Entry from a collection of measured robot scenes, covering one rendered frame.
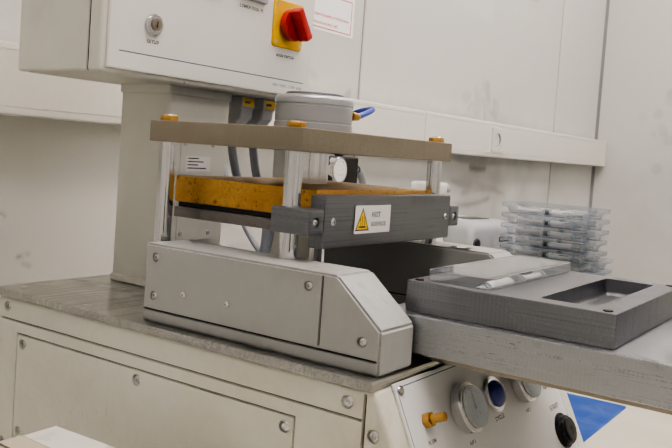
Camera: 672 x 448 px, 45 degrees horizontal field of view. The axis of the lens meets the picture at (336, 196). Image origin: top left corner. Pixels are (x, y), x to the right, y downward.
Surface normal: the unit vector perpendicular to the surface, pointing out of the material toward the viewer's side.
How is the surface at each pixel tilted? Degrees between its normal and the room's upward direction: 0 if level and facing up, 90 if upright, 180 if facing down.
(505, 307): 90
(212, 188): 90
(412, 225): 90
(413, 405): 65
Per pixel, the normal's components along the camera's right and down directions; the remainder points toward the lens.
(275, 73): 0.82, 0.09
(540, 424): 0.77, -0.34
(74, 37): -0.57, 0.00
